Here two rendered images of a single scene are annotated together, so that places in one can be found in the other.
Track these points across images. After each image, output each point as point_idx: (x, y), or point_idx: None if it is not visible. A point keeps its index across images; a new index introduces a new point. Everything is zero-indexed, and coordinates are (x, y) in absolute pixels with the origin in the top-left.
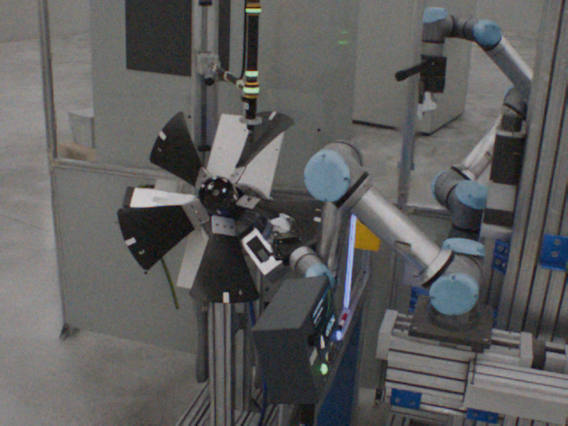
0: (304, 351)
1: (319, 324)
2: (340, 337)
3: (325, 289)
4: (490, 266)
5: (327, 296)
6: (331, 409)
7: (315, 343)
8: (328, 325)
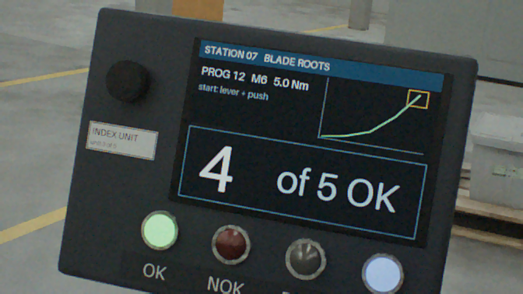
0: (86, 84)
1: (235, 103)
2: (373, 280)
3: (387, 64)
4: None
5: (382, 92)
6: None
7: (114, 89)
8: (321, 175)
